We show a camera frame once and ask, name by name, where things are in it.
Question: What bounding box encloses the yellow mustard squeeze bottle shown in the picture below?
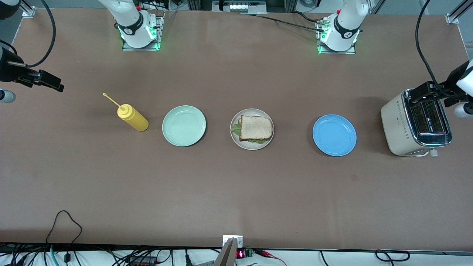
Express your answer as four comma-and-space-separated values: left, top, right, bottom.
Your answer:
103, 92, 150, 132

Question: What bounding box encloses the brown bread slice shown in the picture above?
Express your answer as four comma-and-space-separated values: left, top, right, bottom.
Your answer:
238, 115, 274, 141

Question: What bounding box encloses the green lettuce leaf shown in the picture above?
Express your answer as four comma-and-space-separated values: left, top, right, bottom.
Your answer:
230, 123, 267, 144

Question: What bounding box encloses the blue plate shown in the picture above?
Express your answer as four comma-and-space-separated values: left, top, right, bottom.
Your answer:
312, 114, 357, 157

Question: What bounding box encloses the pale green plate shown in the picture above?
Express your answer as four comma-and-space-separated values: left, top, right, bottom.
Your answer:
162, 105, 207, 147

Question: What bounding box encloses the beige plate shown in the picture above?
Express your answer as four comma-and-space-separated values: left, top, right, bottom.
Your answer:
230, 108, 275, 151

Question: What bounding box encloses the cream and chrome toaster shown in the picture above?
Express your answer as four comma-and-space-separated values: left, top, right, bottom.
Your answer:
381, 89, 453, 157

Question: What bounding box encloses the lit control box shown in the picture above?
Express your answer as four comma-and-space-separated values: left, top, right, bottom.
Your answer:
212, 0, 267, 14

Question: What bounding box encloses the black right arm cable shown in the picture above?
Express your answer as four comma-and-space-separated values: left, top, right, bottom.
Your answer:
26, 0, 57, 68

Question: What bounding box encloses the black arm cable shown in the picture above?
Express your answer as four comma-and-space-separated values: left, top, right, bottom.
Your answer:
415, 0, 453, 95
26, 0, 57, 68

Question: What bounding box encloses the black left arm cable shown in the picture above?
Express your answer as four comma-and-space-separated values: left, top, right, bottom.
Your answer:
415, 0, 453, 95

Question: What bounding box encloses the aluminium frame corner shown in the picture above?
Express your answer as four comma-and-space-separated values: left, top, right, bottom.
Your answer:
445, 0, 473, 25
20, 0, 36, 17

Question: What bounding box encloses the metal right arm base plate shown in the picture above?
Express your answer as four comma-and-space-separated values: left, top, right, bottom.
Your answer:
122, 10, 163, 51

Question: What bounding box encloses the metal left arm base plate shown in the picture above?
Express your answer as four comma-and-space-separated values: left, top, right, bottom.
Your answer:
316, 18, 356, 55

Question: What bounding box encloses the thin black looped cable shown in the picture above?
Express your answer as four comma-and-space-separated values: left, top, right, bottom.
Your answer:
45, 210, 83, 255

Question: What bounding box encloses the short black table cable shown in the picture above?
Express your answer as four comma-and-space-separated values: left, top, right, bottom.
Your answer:
290, 10, 326, 23

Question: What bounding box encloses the long black table cable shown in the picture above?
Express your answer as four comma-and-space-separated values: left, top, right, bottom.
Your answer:
239, 12, 327, 34

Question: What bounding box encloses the black oval cable loop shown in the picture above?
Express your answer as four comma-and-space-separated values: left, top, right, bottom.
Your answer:
375, 250, 411, 262

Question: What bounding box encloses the red clip wire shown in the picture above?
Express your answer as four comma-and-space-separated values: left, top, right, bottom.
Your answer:
255, 249, 287, 266

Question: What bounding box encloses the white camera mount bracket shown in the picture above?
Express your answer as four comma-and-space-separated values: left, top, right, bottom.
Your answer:
222, 235, 244, 249

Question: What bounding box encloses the grey aluminium camera bar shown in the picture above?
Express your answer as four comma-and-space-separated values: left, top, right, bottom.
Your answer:
214, 238, 237, 266

